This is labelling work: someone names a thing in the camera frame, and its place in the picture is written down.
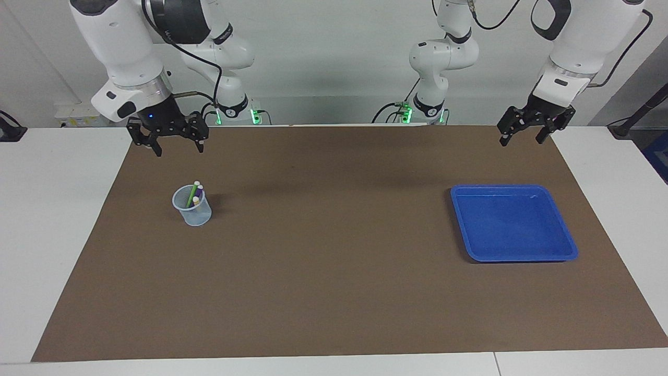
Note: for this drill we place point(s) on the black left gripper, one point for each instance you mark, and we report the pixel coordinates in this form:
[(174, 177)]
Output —
[(543, 112)]

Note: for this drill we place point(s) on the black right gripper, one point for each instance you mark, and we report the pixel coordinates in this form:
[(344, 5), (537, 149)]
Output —
[(164, 120)]

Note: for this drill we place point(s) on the purple highlighter pen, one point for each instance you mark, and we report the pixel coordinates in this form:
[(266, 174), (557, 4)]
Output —
[(199, 191)]

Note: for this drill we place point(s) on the green highlighter pen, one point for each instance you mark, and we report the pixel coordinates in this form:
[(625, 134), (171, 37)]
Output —
[(192, 194)]

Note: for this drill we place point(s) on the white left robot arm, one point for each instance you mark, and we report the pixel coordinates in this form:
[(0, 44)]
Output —
[(574, 42)]

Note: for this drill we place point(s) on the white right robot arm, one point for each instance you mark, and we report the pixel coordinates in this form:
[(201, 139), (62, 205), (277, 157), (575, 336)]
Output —
[(125, 47)]

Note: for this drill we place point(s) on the translucent plastic cup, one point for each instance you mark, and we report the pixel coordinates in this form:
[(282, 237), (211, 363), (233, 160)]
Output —
[(195, 215)]

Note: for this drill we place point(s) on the white power strip box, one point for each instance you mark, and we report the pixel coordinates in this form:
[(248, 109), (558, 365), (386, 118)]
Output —
[(78, 116)]

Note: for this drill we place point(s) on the blue plastic tray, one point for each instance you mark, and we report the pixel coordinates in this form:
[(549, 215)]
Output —
[(511, 224)]

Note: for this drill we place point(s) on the black stand pole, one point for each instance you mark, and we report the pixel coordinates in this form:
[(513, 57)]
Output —
[(644, 107)]

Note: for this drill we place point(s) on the blue crate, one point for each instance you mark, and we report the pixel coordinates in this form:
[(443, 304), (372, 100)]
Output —
[(658, 156)]

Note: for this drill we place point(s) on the black clamp base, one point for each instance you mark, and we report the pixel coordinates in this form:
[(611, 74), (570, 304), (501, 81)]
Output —
[(10, 131)]

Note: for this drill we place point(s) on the brown table mat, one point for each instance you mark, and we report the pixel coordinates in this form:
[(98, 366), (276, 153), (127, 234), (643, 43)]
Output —
[(313, 271)]

